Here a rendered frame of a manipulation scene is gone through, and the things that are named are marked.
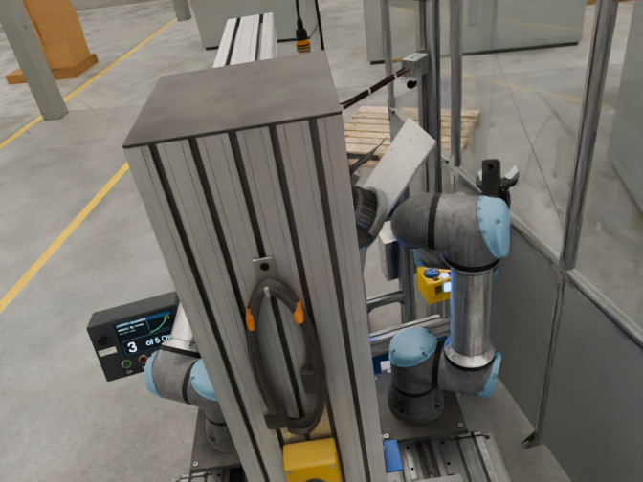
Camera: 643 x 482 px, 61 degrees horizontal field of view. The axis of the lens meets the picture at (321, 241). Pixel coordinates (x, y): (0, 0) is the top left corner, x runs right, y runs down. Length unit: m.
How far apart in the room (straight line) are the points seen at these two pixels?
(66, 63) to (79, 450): 7.57
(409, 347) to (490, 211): 0.45
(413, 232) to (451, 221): 0.08
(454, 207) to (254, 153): 0.54
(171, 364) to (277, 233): 0.84
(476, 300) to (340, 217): 0.58
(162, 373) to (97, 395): 1.93
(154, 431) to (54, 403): 0.69
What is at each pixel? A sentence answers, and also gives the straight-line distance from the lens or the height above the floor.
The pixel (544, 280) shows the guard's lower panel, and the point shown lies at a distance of 2.19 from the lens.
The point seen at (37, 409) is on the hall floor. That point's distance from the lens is 3.52.
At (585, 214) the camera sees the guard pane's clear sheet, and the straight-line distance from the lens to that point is 1.90.
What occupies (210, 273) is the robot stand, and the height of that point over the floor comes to 1.84.
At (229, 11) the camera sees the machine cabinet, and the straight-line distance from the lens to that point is 9.29.
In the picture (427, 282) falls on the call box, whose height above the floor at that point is 1.07.
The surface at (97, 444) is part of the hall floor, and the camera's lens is 3.16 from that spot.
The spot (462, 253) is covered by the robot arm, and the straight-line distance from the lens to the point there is 1.09.
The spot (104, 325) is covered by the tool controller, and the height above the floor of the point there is 1.25.
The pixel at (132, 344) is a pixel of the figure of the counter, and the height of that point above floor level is 1.17.
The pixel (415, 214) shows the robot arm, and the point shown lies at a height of 1.66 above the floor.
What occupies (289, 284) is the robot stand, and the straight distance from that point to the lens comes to 0.73.
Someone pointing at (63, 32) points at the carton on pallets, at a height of 0.65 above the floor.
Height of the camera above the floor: 2.25
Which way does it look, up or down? 35 degrees down
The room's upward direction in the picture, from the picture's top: 10 degrees counter-clockwise
